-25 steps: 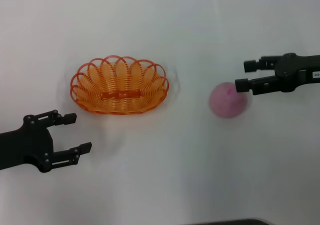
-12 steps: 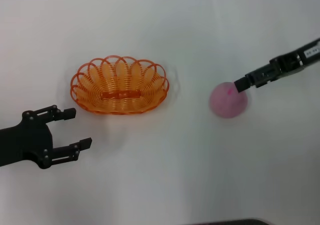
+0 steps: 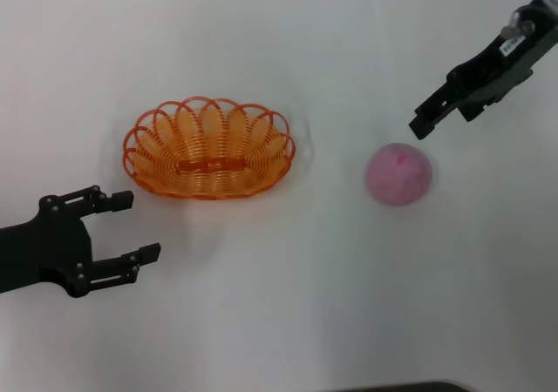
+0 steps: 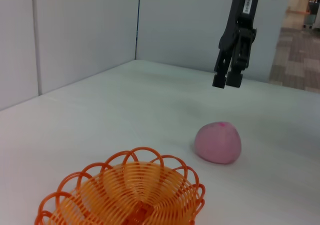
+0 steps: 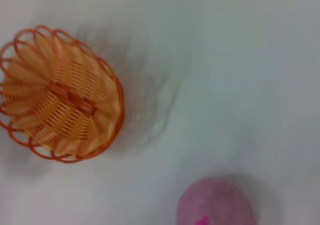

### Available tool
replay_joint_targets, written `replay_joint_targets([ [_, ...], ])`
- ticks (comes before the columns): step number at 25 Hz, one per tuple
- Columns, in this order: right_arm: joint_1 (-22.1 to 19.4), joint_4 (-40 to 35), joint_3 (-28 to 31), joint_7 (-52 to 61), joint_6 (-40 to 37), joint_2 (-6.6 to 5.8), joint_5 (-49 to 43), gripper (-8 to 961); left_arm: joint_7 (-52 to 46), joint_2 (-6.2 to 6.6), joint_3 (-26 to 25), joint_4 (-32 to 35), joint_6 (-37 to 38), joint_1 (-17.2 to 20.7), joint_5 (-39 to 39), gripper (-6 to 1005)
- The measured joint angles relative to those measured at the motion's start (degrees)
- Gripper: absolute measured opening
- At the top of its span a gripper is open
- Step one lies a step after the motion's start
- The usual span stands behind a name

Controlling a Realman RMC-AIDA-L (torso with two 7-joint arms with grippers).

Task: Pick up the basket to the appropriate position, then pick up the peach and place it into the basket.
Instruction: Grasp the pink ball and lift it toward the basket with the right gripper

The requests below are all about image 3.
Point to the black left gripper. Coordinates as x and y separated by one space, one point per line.
48 244

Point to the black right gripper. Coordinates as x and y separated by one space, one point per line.
492 74

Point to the orange plastic wicker basket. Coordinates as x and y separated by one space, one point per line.
209 165

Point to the pink peach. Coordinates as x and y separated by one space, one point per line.
396 176

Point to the dark robot torso edge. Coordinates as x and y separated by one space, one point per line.
405 387

